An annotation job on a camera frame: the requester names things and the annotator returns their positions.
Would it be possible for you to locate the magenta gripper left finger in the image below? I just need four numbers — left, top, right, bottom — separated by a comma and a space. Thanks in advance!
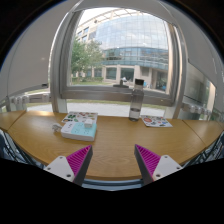
45, 145, 93, 186

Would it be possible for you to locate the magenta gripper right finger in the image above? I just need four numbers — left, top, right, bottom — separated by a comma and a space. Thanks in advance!
134, 145, 182, 185

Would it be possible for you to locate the white charger plug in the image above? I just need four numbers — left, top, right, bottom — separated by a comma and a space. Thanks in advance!
84, 119, 93, 128

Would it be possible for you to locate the white light-blue power strip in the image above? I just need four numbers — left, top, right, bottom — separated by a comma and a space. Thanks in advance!
61, 122, 97, 141

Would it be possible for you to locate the right colourful sticker sheet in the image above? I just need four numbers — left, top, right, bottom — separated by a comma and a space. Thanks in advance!
141, 115, 171, 127

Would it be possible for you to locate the colourful sticker sheet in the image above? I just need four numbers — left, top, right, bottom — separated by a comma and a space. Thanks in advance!
141, 115, 171, 127
62, 111, 98, 123

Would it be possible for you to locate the left colourful sticker sheet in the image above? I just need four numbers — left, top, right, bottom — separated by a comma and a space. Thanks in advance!
62, 111, 98, 123

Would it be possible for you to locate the clear water bottle black cap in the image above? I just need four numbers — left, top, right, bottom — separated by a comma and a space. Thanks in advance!
129, 79, 144, 121

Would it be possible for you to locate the green tree outside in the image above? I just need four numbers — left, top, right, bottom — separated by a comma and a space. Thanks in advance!
71, 38, 103, 74

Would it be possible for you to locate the glass office building outside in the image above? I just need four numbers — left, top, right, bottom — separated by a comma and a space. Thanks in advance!
74, 8, 169, 92

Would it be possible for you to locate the white charger cable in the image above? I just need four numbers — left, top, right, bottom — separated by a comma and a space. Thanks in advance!
51, 123, 63, 133

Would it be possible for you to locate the grey window frame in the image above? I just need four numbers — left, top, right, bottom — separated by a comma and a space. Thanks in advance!
50, 0, 186, 118

